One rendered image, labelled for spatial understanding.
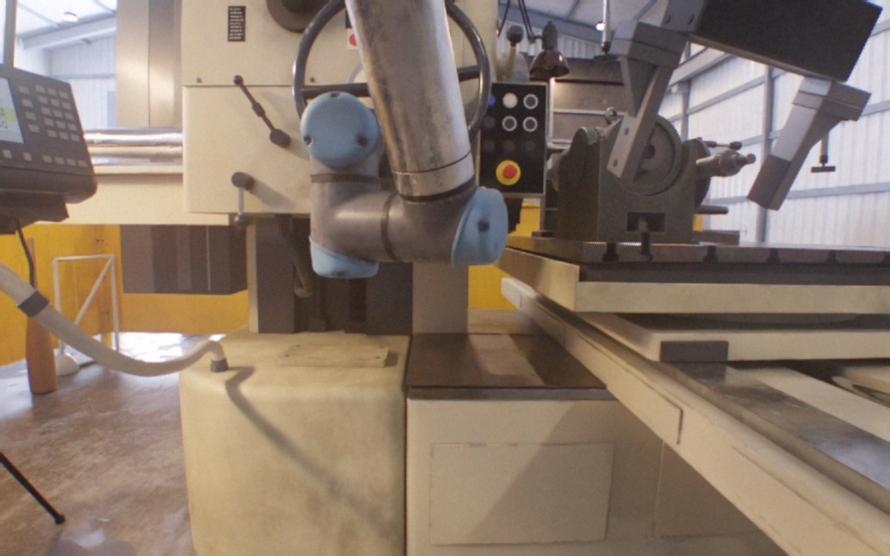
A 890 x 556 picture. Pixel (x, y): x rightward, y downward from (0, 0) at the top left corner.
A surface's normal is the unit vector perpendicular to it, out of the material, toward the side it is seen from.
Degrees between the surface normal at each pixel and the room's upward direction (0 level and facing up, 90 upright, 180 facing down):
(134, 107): 90
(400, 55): 117
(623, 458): 90
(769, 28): 113
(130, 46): 90
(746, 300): 90
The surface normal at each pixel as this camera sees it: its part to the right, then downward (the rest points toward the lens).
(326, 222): -0.43, 0.09
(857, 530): -1.00, -0.01
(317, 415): 0.04, 0.11
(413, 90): 0.04, 0.55
